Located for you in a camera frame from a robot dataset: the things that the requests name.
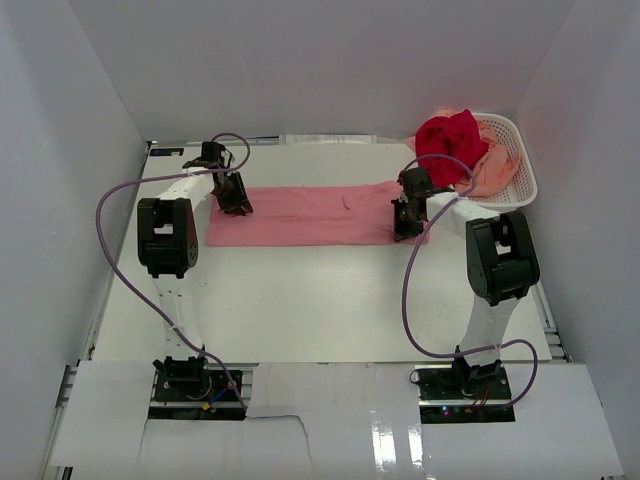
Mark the white cardboard front cover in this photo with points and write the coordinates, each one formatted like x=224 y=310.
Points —
x=332 y=421

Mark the red t-shirt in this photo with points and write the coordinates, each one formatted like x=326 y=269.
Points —
x=455 y=135

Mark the peach orange t-shirt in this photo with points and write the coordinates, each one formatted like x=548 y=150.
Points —
x=460 y=150

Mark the white plastic laundry basket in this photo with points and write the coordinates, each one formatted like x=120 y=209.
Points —
x=505 y=179

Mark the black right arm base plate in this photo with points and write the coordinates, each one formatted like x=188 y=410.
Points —
x=438 y=385

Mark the white paper label sheet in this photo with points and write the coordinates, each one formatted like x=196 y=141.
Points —
x=326 y=139

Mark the pink t-shirt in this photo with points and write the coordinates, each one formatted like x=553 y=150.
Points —
x=309 y=216

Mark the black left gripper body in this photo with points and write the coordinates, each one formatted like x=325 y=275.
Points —
x=215 y=194

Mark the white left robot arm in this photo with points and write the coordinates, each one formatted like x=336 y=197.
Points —
x=167 y=239

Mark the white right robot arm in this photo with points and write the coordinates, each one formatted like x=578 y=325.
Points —
x=501 y=265

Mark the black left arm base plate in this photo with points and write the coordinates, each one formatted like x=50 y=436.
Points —
x=195 y=383

